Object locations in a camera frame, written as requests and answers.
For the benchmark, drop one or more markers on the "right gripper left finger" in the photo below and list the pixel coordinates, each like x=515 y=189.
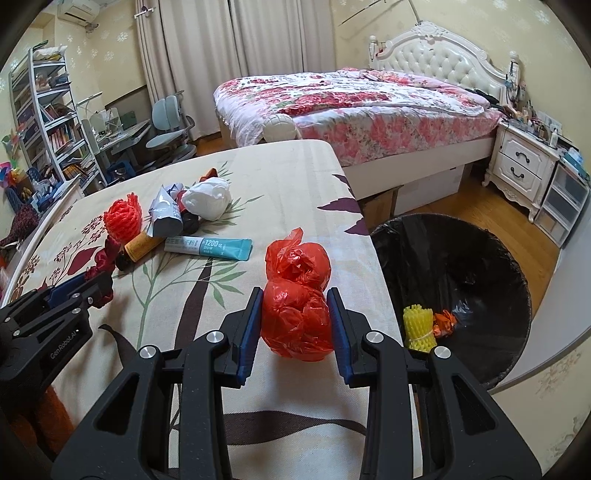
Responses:
x=125 y=435

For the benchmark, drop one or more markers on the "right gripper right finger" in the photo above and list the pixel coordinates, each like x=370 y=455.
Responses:
x=424 y=401

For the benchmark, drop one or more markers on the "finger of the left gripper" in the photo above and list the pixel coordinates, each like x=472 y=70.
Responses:
x=30 y=317
x=78 y=287

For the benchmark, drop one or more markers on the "yellow-brown tube black cap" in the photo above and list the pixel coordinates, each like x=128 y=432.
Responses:
x=137 y=248

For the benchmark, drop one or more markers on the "orange-red foam net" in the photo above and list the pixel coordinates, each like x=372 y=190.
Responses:
x=123 y=219

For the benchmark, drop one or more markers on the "yellow foam net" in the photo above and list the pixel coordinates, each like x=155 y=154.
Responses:
x=419 y=323

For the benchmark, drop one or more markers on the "white plastic mailer bag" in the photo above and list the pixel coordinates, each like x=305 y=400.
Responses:
x=165 y=219

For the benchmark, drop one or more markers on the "white paper ball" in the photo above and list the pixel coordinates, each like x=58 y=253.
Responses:
x=207 y=199

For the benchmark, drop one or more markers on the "teal toothpaste tube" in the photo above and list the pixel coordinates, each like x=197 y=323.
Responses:
x=225 y=249

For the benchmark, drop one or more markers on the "red plastic bag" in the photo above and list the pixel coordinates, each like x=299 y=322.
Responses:
x=295 y=321

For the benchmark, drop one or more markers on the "orange wrapper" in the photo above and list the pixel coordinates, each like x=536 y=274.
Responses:
x=444 y=324

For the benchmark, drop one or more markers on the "red can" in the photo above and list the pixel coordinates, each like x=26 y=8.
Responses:
x=190 y=222

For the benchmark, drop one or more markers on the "orange paper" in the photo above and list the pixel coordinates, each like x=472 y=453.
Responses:
x=211 y=173

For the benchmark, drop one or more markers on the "black trash bin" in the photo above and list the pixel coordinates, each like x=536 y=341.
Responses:
x=447 y=264

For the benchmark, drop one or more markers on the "floral cream tablecloth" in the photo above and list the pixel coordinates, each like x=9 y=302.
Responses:
x=293 y=420

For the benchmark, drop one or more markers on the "white bookshelf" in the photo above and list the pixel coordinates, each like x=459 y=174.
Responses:
x=50 y=131

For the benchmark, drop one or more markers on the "study desk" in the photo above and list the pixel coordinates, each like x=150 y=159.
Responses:
x=114 y=140

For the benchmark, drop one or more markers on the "grey-blue desk chair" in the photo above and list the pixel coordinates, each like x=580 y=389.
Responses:
x=172 y=143

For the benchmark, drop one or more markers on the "white box under bed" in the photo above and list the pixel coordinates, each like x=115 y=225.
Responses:
x=428 y=190

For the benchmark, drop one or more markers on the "plastic drawer unit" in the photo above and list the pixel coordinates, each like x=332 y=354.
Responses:
x=562 y=204

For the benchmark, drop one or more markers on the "white nightstand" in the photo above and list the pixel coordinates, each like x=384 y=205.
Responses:
x=521 y=167

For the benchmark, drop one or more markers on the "beige curtains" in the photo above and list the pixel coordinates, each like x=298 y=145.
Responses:
x=192 y=47

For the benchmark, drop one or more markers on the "white bed with headboard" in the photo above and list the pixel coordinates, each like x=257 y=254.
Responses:
x=432 y=51

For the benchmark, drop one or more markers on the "pink floral quilt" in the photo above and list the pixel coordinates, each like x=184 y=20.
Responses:
x=364 y=114

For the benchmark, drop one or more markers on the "wall air conditioner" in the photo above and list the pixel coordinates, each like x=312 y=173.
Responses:
x=79 y=12

